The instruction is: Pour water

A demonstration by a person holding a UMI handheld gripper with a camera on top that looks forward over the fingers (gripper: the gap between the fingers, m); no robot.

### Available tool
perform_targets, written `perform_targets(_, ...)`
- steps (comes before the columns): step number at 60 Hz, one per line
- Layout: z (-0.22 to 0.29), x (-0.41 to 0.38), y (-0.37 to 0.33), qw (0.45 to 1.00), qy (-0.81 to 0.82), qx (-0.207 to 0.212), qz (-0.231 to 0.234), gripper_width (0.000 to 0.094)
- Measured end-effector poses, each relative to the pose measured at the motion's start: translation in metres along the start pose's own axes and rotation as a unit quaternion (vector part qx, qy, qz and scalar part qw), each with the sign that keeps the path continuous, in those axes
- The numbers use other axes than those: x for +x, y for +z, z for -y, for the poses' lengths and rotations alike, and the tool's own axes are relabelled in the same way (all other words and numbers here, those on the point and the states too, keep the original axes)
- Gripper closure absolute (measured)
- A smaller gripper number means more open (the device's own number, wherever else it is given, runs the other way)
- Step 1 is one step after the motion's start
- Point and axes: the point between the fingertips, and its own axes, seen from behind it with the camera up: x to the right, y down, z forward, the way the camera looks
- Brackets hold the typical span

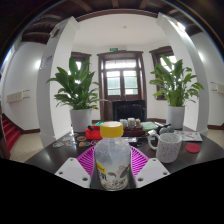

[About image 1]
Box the white speckled mug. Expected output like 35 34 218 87
147 132 183 164

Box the black flat device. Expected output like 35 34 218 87
127 139 145 148

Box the white wall radiator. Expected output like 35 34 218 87
210 81 224 94
6 89 31 104

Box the clear bottle with yellow cap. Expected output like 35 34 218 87
93 121 132 192

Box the black chair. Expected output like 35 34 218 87
111 99 147 123

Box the flat round red coaster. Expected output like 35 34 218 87
185 142 202 154

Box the red plastic box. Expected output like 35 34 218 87
84 125 104 141

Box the brown wooden double door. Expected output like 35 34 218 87
97 50 148 122

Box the leafy plant in white pot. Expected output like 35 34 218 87
148 54 205 130
46 57 108 134

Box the red-carpeted staircase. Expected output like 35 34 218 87
1 113 22 153

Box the sheet of colourful stickers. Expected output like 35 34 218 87
52 132 99 149

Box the white paper notice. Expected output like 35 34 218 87
39 54 54 70

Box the white emergency wall lamp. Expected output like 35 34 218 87
49 24 63 38
176 21 187 32

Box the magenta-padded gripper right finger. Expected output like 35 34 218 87
128 145 171 190

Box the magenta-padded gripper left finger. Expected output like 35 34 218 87
54 145 100 191

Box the brown tray with snack jars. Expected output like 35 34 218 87
119 117 146 137

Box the green cloth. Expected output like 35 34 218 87
139 121 158 132

